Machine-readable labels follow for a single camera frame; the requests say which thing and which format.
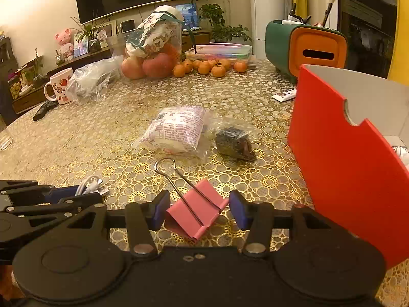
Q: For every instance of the clear drinking glass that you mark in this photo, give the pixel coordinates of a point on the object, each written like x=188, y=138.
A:
x=4, y=137

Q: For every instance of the potted orchid plant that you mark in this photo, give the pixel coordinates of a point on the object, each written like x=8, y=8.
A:
x=91, y=35

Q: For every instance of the pile of tangerines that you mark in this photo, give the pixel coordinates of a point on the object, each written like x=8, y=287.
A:
x=204, y=67

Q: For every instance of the wooden television cabinet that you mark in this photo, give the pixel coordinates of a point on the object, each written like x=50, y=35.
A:
x=28, y=97

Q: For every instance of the small potted plant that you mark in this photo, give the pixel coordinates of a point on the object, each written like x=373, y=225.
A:
x=33, y=70

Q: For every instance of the paint brush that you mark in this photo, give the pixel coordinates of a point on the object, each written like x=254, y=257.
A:
x=328, y=9

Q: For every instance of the stack of notebooks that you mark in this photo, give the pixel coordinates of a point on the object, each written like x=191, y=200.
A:
x=223, y=51

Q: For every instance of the dark snack in clear wrapper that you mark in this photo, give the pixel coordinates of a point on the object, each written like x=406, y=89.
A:
x=233, y=142

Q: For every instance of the green potted tree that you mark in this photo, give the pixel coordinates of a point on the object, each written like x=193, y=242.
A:
x=217, y=22

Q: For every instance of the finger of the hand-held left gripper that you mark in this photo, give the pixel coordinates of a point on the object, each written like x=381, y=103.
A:
x=60, y=193
x=80, y=202

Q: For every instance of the yellow chair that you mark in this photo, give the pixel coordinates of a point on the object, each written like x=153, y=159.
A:
x=401, y=38

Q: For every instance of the black speaker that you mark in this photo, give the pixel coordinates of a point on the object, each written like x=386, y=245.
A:
x=127, y=26

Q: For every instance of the red apple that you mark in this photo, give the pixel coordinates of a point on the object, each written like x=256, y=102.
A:
x=132, y=68
x=158, y=65

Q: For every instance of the bowl of apples with bag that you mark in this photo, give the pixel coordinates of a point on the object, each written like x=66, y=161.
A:
x=116, y=46

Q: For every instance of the pink printed mug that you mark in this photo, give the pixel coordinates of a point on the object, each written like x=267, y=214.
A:
x=62, y=86

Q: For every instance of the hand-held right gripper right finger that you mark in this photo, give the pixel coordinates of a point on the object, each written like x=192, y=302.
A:
x=238, y=211

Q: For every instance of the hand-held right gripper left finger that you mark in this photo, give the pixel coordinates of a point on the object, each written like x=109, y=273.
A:
x=160, y=209

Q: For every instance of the black remote control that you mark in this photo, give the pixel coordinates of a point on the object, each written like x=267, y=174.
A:
x=44, y=110

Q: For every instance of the framed photo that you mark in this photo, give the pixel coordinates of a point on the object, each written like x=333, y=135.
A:
x=108, y=33

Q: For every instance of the gold patterned desktop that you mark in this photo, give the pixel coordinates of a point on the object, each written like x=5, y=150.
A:
x=111, y=134

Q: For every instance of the blue picture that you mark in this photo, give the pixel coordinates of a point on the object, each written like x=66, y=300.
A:
x=187, y=16

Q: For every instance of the pink binder clip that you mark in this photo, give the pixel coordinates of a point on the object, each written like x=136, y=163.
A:
x=195, y=212

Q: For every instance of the green orange desk organizer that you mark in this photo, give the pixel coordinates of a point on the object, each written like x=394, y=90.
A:
x=278, y=48

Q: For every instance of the red cardboard box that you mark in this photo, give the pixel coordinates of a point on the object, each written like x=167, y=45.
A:
x=338, y=166

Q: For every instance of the small white red packet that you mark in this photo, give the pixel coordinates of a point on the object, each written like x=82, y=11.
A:
x=284, y=96

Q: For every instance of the pink printed snack packet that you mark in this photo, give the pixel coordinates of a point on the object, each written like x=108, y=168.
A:
x=177, y=129

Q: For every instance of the clear plastic bag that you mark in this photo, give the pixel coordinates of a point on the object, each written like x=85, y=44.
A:
x=89, y=81

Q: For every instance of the pink plush bear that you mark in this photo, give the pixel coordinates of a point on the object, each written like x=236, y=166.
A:
x=64, y=43

